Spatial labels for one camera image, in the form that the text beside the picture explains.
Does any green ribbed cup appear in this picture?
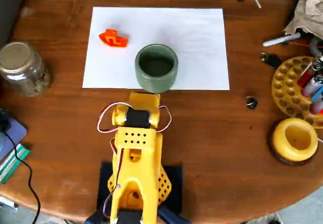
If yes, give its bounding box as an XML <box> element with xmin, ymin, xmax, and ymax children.
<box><xmin>135</xmin><ymin>43</ymin><xmax>179</xmax><ymax>93</ymax></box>

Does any white marker pen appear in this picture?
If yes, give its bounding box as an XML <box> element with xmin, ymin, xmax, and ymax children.
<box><xmin>262</xmin><ymin>32</ymin><xmax>302</xmax><ymax>47</ymax></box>

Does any blue lighter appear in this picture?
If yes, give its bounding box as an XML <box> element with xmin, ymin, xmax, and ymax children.
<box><xmin>310</xmin><ymin>85</ymin><xmax>323</xmax><ymax>103</ymax></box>

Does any dark grey chair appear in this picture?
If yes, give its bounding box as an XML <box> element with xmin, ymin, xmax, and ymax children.
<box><xmin>0</xmin><ymin>0</ymin><xmax>31</xmax><ymax>48</ymax></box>

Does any green white book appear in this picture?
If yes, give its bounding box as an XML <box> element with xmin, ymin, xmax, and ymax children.
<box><xmin>0</xmin><ymin>143</ymin><xmax>32</xmax><ymax>186</ymax></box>

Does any black power cable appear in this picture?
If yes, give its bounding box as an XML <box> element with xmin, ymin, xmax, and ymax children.
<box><xmin>4</xmin><ymin>130</ymin><xmax>41</xmax><ymax>224</ymax></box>

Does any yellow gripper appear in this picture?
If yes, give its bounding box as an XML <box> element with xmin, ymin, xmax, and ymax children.
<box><xmin>129</xmin><ymin>92</ymin><xmax>161</xmax><ymax>113</ymax></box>

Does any pink red lighter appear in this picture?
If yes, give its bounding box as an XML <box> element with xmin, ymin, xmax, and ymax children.
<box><xmin>309</xmin><ymin>100</ymin><xmax>323</xmax><ymax>115</ymax></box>

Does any black key fob with ring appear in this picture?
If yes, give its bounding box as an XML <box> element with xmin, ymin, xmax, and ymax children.
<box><xmin>259</xmin><ymin>52</ymin><xmax>283</xmax><ymax>70</ymax></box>

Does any crumpled brown paper bag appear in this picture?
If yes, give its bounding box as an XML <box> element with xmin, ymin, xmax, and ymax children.
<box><xmin>284</xmin><ymin>0</ymin><xmax>323</xmax><ymax>40</ymax></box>

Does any grey curved tube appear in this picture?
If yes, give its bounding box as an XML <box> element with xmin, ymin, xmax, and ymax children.
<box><xmin>309</xmin><ymin>36</ymin><xmax>323</xmax><ymax>57</ymax></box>

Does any yellow ring bowl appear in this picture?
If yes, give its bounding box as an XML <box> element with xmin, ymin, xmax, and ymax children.
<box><xmin>272</xmin><ymin>118</ymin><xmax>319</xmax><ymax>162</ymax></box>

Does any blue clamp handle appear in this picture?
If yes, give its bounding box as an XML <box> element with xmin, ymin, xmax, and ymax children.
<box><xmin>85</xmin><ymin>208</ymin><xmax>112</xmax><ymax>224</ymax></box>
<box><xmin>157</xmin><ymin>205</ymin><xmax>190</xmax><ymax>224</ymax></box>

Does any black adapter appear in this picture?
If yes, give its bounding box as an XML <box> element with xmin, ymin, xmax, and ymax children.
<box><xmin>0</xmin><ymin>107</ymin><xmax>12</xmax><ymax>132</ymax></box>

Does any orange printed boat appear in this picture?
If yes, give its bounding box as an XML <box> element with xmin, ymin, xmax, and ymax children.
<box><xmin>98</xmin><ymin>29</ymin><xmax>129</xmax><ymax>48</ymax></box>

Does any small black metal nut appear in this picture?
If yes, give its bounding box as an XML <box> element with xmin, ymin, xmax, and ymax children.
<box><xmin>246</xmin><ymin>95</ymin><xmax>258</xmax><ymax>109</ymax></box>

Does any glass jar with gold lid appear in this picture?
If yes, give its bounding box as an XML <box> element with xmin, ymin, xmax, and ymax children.
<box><xmin>0</xmin><ymin>41</ymin><xmax>51</xmax><ymax>98</ymax></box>

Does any red white servo cable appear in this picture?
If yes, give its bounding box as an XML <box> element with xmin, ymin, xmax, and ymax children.
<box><xmin>156</xmin><ymin>104</ymin><xmax>173</xmax><ymax>134</ymax></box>
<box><xmin>97</xmin><ymin>102</ymin><xmax>134</xmax><ymax>134</ymax></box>
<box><xmin>102</xmin><ymin>137</ymin><xmax>125</xmax><ymax>219</ymax></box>

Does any purple notebook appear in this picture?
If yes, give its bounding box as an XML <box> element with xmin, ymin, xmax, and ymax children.
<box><xmin>0</xmin><ymin>113</ymin><xmax>28</xmax><ymax>161</ymax></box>

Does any yellow round holed tray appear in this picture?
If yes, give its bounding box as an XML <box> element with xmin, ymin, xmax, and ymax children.
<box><xmin>272</xmin><ymin>56</ymin><xmax>323</xmax><ymax>129</ymax></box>

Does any thin red wire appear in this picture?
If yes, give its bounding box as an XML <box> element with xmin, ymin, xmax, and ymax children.
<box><xmin>289</xmin><ymin>41</ymin><xmax>323</xmax><ymax>49</ymax></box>

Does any white device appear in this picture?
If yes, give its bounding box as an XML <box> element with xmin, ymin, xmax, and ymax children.
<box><xmin>0</xmin><ymin>196</ymin><xmax>19</xmax><ymax>214</ymax></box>

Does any white paper sheet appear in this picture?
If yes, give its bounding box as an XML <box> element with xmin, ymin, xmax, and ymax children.
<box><xmin>82</xmin><ymin>6</ymin><xmax>230</xmax><ymax>91</ymax></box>

